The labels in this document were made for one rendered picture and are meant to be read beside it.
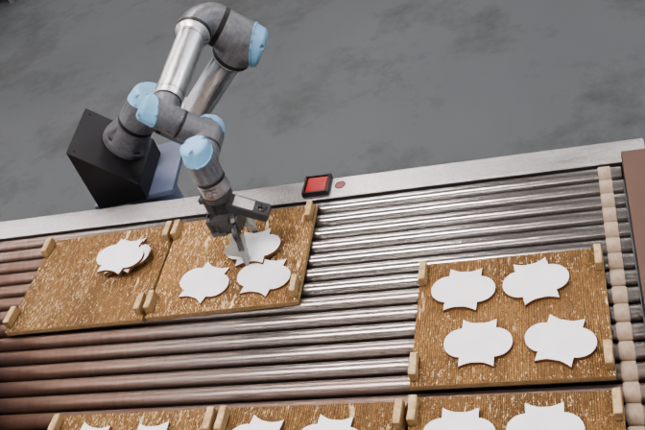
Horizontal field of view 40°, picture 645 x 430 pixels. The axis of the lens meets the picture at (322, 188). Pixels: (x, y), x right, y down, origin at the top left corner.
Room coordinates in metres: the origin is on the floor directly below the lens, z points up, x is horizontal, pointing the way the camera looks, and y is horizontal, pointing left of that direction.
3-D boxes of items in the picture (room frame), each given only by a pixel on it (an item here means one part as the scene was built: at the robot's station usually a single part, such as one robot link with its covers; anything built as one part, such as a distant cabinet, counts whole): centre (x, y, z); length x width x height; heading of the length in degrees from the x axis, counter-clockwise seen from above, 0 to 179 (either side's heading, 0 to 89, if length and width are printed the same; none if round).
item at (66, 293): (1.93, 0.67, 0.93); 0.41 x 0.35 x 0.02; 69
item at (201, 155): (1.79, 0.25, 1.25); 0.09 x 0.08 x 0.11; 164
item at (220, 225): (1.79, 0.25, 1.09); 0.09 x 0.08 x 0.12; 69
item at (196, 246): (1.78, 0.28, 0.93); 0.41 x 0.35 x 0.02; 69
